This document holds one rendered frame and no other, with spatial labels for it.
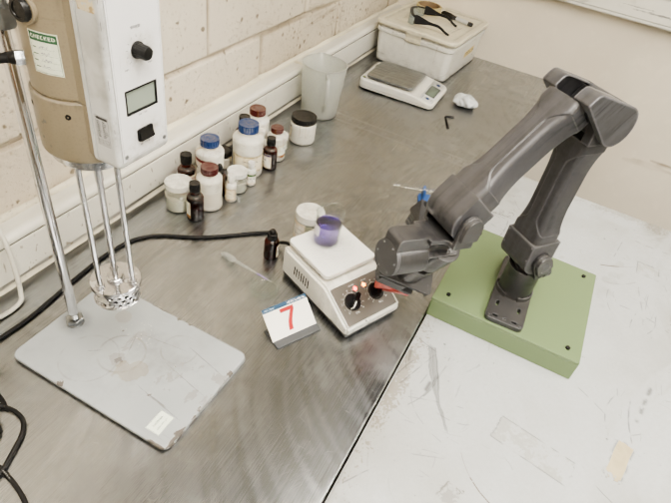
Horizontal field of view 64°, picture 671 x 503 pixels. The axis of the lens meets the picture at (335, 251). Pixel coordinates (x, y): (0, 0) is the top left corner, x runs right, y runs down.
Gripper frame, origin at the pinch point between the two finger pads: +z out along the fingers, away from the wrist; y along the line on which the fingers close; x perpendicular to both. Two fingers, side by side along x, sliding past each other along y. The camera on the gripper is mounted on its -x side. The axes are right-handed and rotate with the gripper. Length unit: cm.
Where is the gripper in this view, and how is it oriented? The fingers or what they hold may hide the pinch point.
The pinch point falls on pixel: (379, 283)
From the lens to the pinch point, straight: 98.9
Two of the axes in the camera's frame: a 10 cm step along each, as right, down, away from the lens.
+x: -2.1, 8.5, -4.8
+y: -8.8, -3.8, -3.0
